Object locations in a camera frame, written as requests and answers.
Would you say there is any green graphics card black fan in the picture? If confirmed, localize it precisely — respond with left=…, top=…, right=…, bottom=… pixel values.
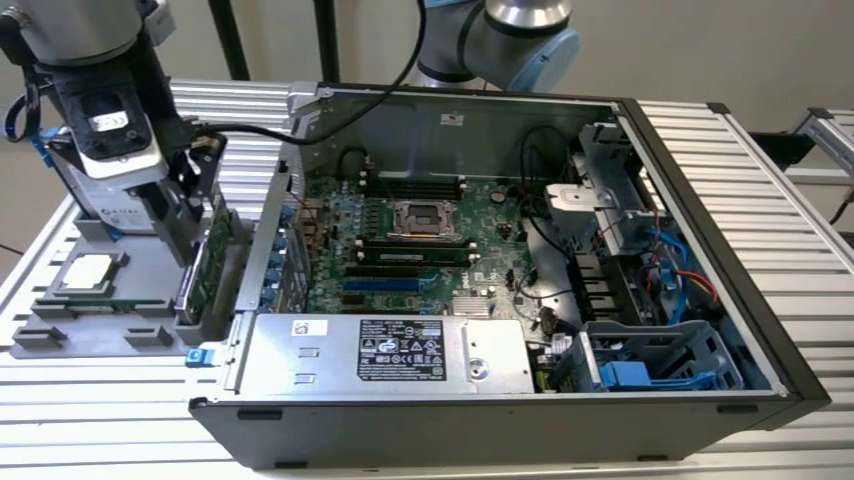
left=177, top=194, right=243, bottom=327

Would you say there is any black pole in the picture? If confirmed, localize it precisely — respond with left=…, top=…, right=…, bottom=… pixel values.
left=313, top=0, right=342, bottom=82
left=207, top=0, right=253, bottom=81

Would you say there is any hard disk in blue carrier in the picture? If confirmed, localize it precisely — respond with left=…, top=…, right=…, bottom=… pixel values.
left=30, top=125, right=166, bottom=236

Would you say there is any silver CPU chip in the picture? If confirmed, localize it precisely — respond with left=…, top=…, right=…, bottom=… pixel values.
left=56, top=253, right=130, bottom=294

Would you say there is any grey parts rack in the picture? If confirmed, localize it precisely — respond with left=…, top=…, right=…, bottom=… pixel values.
left=10, top=172, right=261, bottom=360

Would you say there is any CPU socket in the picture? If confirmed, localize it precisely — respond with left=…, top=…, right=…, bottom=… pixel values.
left=390, top=199, right=463, bottom=237

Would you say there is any black expansion slot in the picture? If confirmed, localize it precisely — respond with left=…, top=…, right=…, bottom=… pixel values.
left=346, top=264, right=429, bottom=281

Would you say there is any green RAM stick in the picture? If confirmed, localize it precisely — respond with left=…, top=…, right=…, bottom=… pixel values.
left=359, top=249, right=473, bottom=266

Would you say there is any blue expansion slot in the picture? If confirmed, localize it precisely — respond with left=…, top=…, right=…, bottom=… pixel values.
left=343, top=277, right=429, bottom=296

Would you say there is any green motherboard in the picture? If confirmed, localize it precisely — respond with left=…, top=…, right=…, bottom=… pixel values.
left=297, top=172, right=540, bottom=326

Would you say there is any silver power supply unit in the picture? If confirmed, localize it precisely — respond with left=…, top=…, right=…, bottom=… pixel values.
left=230, top=313, right=540, bottom=396

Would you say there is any small silver heatsink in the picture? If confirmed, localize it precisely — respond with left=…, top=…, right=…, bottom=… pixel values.
left=453, top=295, right=495, bottom=317

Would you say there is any metal drive cage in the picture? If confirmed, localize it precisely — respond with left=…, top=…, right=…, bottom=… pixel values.
left=544, top=122, right=669, bottom=256

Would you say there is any open grey PC case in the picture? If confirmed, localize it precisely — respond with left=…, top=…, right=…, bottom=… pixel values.
left=189, top=82, right=833, bottom=471

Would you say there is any blue plastic drive latch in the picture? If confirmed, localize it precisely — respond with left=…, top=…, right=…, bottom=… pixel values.
left=600, top=362, right=653, bottom=391

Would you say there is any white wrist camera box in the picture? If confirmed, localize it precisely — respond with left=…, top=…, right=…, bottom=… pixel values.
left=52, top=74, right=173, bottom=191

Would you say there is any blue camera cable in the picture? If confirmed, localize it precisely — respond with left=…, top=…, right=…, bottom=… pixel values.
left=3, top=62, right=46, bottom=144

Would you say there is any blue wire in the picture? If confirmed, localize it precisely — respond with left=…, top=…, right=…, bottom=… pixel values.
left=644, top=224, right=720, bottom=326

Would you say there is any red wire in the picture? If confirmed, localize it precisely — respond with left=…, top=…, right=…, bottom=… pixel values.
left=677, top=269, right=720, bottom=301

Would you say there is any black bracket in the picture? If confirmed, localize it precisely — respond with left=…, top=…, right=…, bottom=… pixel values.
left=746, top=130, right=816, bottom=169

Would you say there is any aluminium frame table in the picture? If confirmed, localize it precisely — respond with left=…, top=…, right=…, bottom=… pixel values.
left=780, top=106, right=854, bottom=201

